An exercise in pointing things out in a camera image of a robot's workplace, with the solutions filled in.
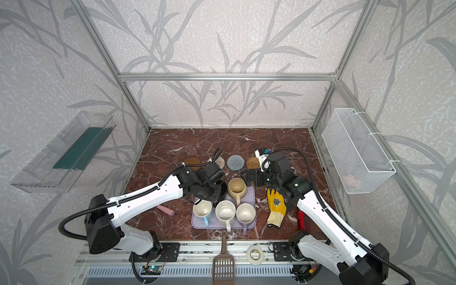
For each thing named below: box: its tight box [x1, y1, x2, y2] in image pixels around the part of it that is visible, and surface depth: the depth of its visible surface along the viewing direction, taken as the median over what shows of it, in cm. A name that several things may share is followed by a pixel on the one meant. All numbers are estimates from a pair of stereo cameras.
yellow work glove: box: [267, 188, 287, 228], surface depth 85 cm
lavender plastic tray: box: [191, 185, 257, 229], surface depth 81 cm
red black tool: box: [297, 209, 310, 234], surface depth 80 cm
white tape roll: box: [246, 245, 265, 266], surface depth 75 cm
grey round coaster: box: [226, 154, 246, 172], surface depth 104 cm
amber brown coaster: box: [184, 157, 201, 171], surface depth 106 cm
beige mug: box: [228, 177, 247, 207], surface depth 85 cm
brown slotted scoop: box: [212, 229, 235, 285], surface depth 72 cm
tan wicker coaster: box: [246, 156, 261, 170], surface depth 104 cm
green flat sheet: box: [52, 124, 116, 171], surface depth 68 cm
